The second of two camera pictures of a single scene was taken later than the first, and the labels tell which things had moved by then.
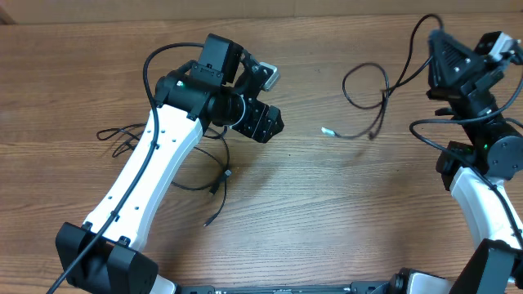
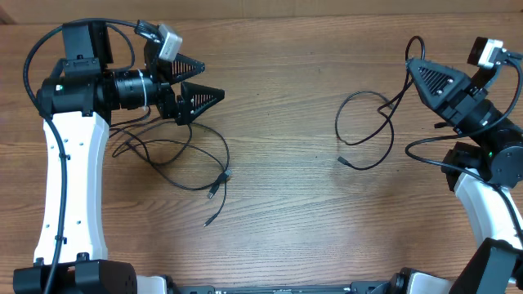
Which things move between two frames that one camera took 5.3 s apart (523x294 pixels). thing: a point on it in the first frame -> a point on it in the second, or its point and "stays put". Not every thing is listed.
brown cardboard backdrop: x=77 y=11 stays put
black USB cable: x=400 y=85 -> x=403 y=93
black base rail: x=373 y=287 stays put
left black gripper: x=252 y=126 -> x=182 y=110
